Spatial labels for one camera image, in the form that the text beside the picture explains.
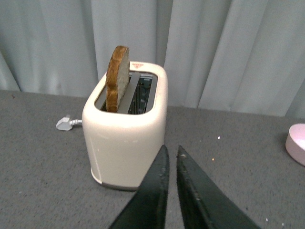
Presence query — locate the toasted bread slice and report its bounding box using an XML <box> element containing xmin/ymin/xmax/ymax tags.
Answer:
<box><xmin>106</xmin><ymin>46</ymin><xmax>130</xmax><ymax>113</ymax></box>

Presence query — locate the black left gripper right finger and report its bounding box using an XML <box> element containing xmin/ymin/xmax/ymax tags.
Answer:
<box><xmin>176</xmin><ymin>146</ymin><xmax>259</xmax><ymax>229</ymax></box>

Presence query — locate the pink plastic bowl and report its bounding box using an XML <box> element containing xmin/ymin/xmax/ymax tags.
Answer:
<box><xmin>285</xmin><ymin>124</ymin><xmax>305</xmax><ymax>166</ymax></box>

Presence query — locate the cream white toaster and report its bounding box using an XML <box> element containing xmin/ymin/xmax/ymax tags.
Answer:
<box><xmin>82</xmin><ymin>62</ymin><xmax>168</xmax><ymax>191</ymax></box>

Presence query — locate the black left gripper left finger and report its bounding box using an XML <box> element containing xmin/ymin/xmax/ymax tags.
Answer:
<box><xmin>110</xmin><ymin>145</ymin><xmax>170</xmax><ymax>229</ymax></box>

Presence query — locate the white power plug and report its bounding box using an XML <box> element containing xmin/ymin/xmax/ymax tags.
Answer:
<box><xmin>56</xmin><ymin>115</ymin><xmax>72</xmax><ymax>131</ymax></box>

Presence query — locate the grey white curtain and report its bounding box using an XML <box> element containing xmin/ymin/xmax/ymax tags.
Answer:
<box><xmin>0</xmin><ymin>0</ymin><xmax>305</xmax><ymax>117</ymax></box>

